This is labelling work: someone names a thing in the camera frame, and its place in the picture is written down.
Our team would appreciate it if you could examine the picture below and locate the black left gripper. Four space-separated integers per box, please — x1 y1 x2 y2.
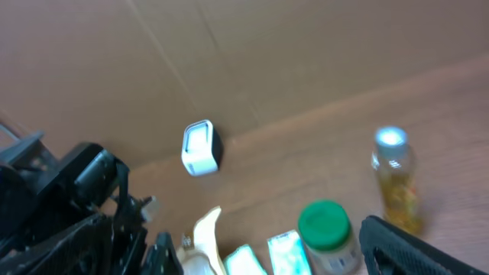
107 195 183 275

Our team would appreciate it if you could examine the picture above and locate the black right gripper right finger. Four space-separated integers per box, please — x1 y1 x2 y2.
359 215 488 275

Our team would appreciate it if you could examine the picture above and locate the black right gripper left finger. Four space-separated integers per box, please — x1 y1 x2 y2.
1 213 114 275

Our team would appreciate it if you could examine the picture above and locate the brown snack bag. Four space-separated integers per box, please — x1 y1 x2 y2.
176 206 227 275

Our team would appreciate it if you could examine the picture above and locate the green lid jar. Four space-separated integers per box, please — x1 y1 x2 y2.
298 200 361 274

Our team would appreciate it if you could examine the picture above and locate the yellow oil bottle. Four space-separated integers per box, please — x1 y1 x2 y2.
371 126 423 235

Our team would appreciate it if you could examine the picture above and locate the tissue pack white green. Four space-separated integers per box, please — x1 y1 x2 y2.
267 230 313 275

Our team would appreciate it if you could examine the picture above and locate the teal snack packet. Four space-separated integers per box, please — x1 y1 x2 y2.
224 244 267 275

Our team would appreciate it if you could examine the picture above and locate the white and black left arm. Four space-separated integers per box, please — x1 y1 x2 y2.
1 134 183 275

